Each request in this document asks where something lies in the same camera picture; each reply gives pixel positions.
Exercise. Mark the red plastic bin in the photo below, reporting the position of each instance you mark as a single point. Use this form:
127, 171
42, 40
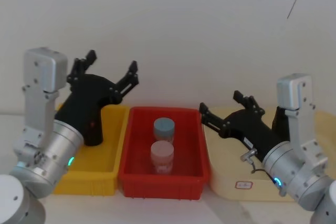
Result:
162, 184

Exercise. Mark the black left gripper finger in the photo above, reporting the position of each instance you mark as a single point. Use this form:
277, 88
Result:
84, 62
128, 79

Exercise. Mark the white label on gripper block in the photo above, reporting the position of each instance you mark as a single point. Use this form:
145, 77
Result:
248, 143

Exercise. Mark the yellow plastic bin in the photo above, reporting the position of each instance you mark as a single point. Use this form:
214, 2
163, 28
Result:
92, 171

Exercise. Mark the clear jar with blue lid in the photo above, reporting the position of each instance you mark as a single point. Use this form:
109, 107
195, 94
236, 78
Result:
164, 128

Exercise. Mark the red-bordered white bin label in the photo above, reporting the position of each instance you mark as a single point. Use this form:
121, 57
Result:
243, 185

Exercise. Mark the clear jar with pink lid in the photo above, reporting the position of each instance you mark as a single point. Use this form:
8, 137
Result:
162, 155

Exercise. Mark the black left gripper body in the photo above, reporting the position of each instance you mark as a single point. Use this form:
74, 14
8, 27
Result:
86, 103

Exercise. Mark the cream plastic bin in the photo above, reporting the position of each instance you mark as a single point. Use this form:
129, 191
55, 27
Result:
231, 161

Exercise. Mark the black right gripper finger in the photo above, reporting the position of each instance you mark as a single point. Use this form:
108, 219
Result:
212, 121
249, 102

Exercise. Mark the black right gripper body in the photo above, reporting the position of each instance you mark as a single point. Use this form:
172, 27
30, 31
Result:
249, 127

